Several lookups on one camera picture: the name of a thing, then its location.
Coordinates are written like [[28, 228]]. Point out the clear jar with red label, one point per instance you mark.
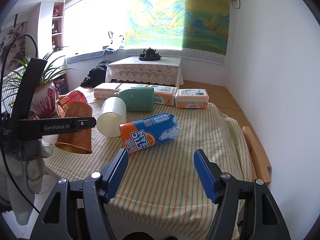
[[65, 100]]

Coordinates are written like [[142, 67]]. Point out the blue orange drink can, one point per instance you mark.
[[145, 133]]

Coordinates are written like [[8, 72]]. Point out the green landscape roller blind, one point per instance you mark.
[[191, 29]]

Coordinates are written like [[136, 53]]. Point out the wooden bench edge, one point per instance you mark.
[[261, 167]]

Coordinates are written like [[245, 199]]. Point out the orange tissue pack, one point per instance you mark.
[[192, 98], [164, 95], [106, 90]]

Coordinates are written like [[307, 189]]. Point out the black teapot set tray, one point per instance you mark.
[[149, 55]]

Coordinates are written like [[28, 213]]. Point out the orange ornate paper cup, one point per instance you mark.
[[78, 142]]

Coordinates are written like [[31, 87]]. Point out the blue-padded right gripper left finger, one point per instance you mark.
[[75, 209]]

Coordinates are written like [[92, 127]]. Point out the black bag on floor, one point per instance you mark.
[[95, 77]]

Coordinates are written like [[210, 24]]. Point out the green insulated bottle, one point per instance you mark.
[[138, 99]]

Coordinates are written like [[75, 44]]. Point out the green spider plant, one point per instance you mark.
[[38, 71]]

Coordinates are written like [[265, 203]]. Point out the ink painting wall scroll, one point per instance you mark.
[[17, 51]]

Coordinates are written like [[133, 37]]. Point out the purple white ceramic plant pot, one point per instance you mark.
[[43, 103]]

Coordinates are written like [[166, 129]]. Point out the white plastic cup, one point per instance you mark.
[[112, 114]]

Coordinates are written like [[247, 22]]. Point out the lace-covered low table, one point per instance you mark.
[[166, 71]]

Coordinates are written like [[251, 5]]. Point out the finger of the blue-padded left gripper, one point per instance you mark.
[[35, 129]]

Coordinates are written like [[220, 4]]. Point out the white pink wall shelf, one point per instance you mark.
[[50, 26]]

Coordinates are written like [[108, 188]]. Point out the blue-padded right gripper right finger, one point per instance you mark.
[[262, 216]]

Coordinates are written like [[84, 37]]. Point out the striped table cloth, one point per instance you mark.
[[161, 187]]

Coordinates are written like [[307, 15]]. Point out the white gloved left hand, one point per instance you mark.
[[22, 171]]

